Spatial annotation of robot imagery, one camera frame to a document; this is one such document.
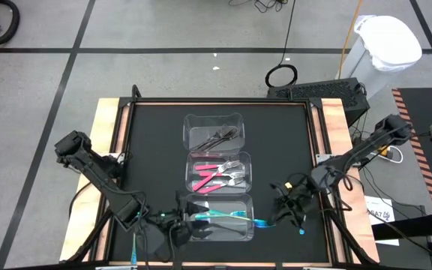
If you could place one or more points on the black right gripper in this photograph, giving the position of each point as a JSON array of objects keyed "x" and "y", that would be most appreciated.
[{"x": 293, "y": 198}]

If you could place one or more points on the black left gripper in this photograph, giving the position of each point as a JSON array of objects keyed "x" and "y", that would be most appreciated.
[{"x": 163, "y": 232}]

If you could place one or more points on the iridescent rainbow fork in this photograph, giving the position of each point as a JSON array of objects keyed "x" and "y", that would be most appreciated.
[
  {"x": 301, "y": 231},
  {"x": 134, "y": 247},
  {"x": 263, "y": 223},
  {"x": 238, "y": 214}
]

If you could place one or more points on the black metal fork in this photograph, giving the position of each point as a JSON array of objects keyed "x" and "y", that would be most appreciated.
[
  {"x": 210, "y": 144},
  {"x": 228, "y": 135},
  {"x": 216, "y": 135}
]

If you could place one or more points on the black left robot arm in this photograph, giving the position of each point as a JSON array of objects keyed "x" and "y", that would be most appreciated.
[{"x": 99, "y": 176}]

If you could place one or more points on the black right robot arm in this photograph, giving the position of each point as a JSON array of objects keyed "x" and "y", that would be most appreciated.
[{"x": 358, "y": 153}]

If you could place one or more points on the yellow tape tag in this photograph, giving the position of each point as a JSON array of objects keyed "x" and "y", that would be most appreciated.
[{"x": 288, "y": 185}]

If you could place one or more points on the clear plastic bin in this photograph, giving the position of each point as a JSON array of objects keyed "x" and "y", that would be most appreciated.
[
  {"x": 197, "y": 125},
  {"x": 216, "y": 157},
  {"x": 234, "y": 234}
]

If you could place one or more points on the white printed paper sheet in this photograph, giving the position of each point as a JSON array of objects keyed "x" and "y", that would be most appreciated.
[{"x": 377, "y": 210}]

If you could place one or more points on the orange power plug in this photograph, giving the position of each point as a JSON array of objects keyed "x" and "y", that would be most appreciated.
[{"x": 384, "y": 150}]

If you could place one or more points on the black floor beam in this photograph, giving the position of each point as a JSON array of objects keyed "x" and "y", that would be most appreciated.
[{"x": 414, "y": 227}]

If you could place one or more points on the black perforated computer case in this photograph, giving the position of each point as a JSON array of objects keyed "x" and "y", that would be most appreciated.
[{"x": 324, "y": 92}]

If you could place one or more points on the black orange-striped floor mat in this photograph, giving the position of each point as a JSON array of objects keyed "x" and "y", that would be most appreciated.
[{"x": 422, "y": 108}]

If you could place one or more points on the white lined trash can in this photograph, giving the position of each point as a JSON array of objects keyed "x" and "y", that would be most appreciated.
[{"x": 388, "y": 41}]

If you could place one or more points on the silver table edge bracket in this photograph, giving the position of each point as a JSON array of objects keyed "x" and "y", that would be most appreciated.
[
  {"x": 323, "y": 268},
  {"x": 116, "y": 268}
]

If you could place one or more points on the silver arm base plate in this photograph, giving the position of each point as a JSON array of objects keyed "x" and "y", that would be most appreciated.
[{"x": 321, "y": 157}]

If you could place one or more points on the black aluminium table frame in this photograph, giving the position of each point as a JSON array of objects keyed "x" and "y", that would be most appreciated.
[{"x": 219, "y": 100}]

